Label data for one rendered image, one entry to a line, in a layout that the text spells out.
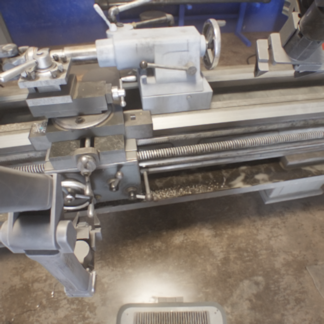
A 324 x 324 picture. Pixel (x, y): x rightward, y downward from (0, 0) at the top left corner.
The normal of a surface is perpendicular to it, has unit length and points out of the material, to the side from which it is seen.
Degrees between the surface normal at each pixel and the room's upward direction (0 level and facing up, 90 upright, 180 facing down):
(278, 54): 30
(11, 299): 0
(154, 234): 0
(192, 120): 36
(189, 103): 90
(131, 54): 86
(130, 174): 90
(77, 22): 90
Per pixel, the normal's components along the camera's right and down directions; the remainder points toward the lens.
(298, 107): 0.09, -0.10
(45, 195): 0.98, 0.02
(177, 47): 0.16, 0.65
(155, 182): 0.00, -0.65
